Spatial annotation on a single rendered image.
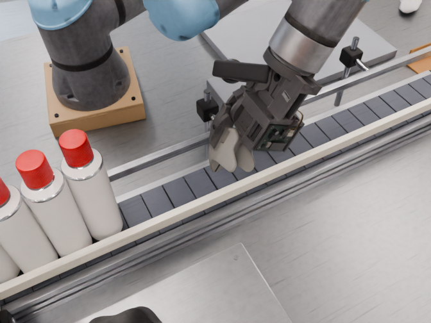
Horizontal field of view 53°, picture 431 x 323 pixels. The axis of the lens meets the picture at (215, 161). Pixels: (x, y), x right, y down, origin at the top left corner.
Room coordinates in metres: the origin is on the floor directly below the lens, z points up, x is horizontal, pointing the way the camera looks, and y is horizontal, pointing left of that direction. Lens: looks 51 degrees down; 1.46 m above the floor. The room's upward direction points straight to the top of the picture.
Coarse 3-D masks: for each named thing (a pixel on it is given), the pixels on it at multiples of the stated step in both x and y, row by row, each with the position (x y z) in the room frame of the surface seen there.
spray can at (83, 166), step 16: (64, 144) 0.33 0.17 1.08; (80, 144) 0.33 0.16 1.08; (64, 160) 0.34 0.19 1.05; (80, 160) 0.32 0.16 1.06; (96, 160) 0.34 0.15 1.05; (64, 176) 0.32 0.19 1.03; (80, 176) 0.31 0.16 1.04; (96, 176) 0.32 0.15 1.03; (80, 192) 0.31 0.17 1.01; (96, 192) 0.32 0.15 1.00; (112, 192) 0.34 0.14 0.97; (80, 208) 0.32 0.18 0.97; (96, 208) 0.31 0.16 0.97; (112, 208) 0.33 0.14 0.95; (96, 224) 0.31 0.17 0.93; (112, 224) 0.32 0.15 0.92; (96, 240) 0.31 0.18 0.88
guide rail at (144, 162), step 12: (396, 60) 0.64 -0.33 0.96; (408, 60) 0.64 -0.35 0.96; (372, 72) 0.60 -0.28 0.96; (384, 72) 0.62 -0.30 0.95; (336, 84) 0.57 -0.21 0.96; (348, 84) 0.58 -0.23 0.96; (312, 96) 0.54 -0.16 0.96; (324, 96) 0.55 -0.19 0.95; (180, 144) 0.44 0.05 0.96; (192, 144) 0.44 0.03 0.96; (204, 144) 0.45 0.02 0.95; (144, 156) 0.41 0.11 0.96; (156, 156) 0.41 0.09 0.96; (168, 156) 0.42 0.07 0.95; (120, 168) 0.39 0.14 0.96; (132, 168) 0.39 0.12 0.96; (144, 168) 0.40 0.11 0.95
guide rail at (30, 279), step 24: (384, 120) 0.53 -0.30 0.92; (336, 144) 0.48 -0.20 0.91; (288, 168) 0.43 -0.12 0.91; (216, 192) 0.38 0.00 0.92; (240, 192) 0.39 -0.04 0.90; (168, 216) 0.34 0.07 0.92; (120, 240) 0.30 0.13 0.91; (48, 264) 0.26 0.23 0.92; (72, 264) 0.27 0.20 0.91; (0, 288) 0.23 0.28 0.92; (24, 288) 0.23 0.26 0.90
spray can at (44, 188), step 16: (16, 160) 0.31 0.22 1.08; (32, 160) 0.31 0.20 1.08; (32, 176) 0.29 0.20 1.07; (48, 176) 0.30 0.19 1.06; (32, 192) 0.29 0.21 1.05; (48, 192) 0.29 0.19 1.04; (64, 192) 0.30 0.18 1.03; (32, 208) 0.28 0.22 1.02; (48, 208) 0.28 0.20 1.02; (64, 208) 0.29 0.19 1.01; (48, 224) 0.28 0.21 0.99; (64, 224) 0.29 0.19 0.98; (80, 224) 0.30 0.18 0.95; (64, 240) 0.28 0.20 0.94; (80, 240) 0.29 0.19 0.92
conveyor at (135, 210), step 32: (384, 96) 0.63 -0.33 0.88; (416, 96) 0.63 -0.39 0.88; (320, 128) 0.55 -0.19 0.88; (352, 128) 0.55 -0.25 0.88; (256, 160) 0.47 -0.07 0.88; (320, 160) 0.47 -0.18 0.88; (160, 192) 0.40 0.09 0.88; (192, 192) 0.41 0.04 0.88; (128, 224) 0.34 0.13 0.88; (32, 288) 0.24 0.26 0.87
